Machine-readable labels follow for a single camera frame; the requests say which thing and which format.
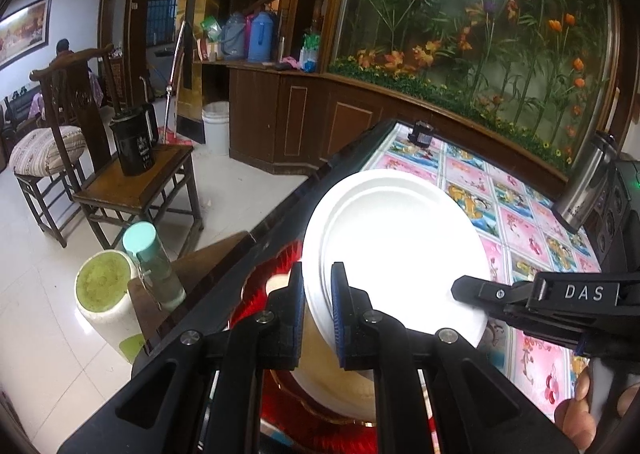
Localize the person's right hand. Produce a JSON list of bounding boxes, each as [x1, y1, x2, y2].
[[554, 366, 640, 451]]

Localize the small brown wooden stool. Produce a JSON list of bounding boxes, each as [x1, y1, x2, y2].
[[126, 231, 253, 340]]

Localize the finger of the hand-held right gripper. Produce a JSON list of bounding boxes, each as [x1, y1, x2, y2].
[[451, 275, 533, 317]]

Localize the large white foam bowl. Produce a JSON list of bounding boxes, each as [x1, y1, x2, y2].
[[302, 169, 492, 350]]

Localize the light blue thermos jug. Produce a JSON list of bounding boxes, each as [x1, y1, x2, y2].
[[220, 12, 247, 61]]

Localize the colourful printed tablecloth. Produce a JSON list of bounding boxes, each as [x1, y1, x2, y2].
[[360, 121, 606, 454]]

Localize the framed wall painting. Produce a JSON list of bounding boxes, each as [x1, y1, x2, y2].
[[0, 0, 53, 71]]

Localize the stainless steel thermos jug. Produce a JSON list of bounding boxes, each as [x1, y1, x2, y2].
[[551, 131, 619, 235]]

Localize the green bottle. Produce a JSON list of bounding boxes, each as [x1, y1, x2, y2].
[[300, 32, 321, 74]]

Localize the black edged dining table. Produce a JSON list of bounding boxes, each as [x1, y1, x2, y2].
[[130, 119, 606, 454]]

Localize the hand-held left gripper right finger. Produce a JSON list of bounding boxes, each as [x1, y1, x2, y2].
[[331, 261, 586, 454]]

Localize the red plate with round sticker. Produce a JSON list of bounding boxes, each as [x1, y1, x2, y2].
[[250, 374, 441, 454]]

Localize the small black jar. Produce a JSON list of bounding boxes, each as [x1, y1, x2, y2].
[[409, 120, 435, 147]]

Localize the white plastic bucket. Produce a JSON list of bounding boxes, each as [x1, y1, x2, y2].
[[201, 101, 231, 156]]

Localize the wooden chair with striped cushion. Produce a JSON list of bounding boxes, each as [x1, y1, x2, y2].
[[9, 125, 88, 235]]

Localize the black kettle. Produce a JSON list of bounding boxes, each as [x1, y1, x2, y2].
[[109, 103, 160, 177]]

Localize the dark wooden chair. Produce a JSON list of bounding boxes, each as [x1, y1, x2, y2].
[[29, 44, 205, 255]]

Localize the beige paper bowl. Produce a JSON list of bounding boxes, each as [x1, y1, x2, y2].
[[289, 309, 377, 421]]

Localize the clear bottle mint cap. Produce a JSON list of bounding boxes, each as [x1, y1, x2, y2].
[[121, 221, 187, 312]]

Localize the blue thermos flask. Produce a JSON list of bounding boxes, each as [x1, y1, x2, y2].
[[247, 10, 277, 62]]

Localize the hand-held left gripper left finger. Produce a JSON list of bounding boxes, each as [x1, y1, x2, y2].
[[57, 261, 306, 454]]

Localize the artificial flower glass display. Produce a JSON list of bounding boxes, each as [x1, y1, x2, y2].
[[327, 0, 621, 170]]

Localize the white round stool green top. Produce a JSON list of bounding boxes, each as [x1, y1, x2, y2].
[[74, 250, 151, 365]]

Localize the red scalloped plastic plate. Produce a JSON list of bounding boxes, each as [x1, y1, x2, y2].
[[227, 240, 436, 454]]

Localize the mop with metal handle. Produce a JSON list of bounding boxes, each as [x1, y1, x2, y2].
[[157, 19, 193, 145]]

